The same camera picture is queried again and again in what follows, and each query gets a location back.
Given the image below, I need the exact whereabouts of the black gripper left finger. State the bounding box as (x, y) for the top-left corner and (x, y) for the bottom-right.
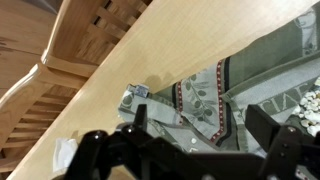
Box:
(63, 103), (201, 180)

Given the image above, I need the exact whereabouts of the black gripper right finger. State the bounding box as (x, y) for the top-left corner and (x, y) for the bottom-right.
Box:
(244, 103), (320, 180)

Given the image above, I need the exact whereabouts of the green grey patterned cloth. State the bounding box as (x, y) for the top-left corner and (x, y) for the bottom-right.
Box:
(118, 6), (320, 180)

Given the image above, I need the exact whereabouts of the scattered white popcorn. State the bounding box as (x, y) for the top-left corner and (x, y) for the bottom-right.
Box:
(291, 77), (320, 138)

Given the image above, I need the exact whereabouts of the clear white plastic bag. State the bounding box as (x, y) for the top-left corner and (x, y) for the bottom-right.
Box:
(52, 137), (80, 175)

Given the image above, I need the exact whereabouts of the wooden chair with curved back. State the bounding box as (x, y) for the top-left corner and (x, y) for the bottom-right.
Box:
(0, 0), (154, 174)

